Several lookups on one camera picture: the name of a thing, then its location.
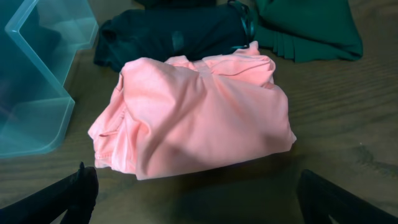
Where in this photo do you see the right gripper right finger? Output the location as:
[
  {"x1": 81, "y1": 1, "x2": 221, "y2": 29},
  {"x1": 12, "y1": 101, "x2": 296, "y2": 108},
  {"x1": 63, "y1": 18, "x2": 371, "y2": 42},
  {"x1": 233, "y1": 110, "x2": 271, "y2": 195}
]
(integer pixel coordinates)
[{"x1": 297, "y1": 169, "x2": 397, "y2": 224}]

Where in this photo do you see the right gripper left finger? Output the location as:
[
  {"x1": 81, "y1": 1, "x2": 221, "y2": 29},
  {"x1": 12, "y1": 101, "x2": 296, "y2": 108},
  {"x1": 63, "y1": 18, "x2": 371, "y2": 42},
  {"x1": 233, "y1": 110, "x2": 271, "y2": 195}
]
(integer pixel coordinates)
[{"x1": 1, "y1": 163, "x2": 99, "y2": 224}]

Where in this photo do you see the clear plastic storage container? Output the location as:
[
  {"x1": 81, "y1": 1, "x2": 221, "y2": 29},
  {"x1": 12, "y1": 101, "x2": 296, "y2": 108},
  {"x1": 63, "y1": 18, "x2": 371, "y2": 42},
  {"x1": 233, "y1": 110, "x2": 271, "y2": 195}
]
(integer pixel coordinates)
[{"x1": 1, "y1": 0, "x2": 98, "y2": 158}]

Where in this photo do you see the dark green garment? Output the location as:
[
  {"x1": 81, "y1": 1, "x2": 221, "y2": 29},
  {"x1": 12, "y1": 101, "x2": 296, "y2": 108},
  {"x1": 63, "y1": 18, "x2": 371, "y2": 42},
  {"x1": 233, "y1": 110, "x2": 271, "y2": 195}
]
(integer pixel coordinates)
[{"x1": 254, "y1": 0, "x2": 363, "y2": 63}]

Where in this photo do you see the pink folded garment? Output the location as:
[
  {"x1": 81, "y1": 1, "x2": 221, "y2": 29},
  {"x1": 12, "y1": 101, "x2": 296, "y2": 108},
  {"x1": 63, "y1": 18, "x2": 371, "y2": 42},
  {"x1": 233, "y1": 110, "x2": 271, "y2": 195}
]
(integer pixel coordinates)
[{"x1": 88, "y1": 41, "x2": 296, "y2": 180}]

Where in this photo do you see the dark navy folded garment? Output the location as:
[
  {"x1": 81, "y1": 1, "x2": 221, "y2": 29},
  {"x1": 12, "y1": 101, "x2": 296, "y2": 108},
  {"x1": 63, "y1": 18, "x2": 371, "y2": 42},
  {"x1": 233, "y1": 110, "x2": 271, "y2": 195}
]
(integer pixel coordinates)
[{"x1": 94, "y1": 1, "x2": 257, "y2": 72}]

